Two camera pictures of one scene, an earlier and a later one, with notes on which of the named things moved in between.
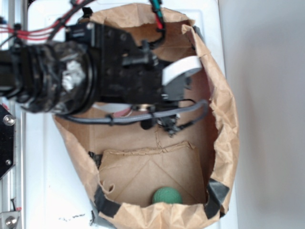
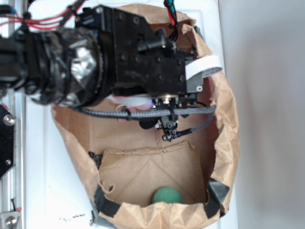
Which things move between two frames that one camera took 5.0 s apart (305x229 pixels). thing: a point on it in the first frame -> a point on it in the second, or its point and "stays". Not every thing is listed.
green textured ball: [167, 194] stays
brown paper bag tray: [147, 178] stays
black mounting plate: [7, 141] stays
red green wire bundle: [157, 8] -> [171, 8]
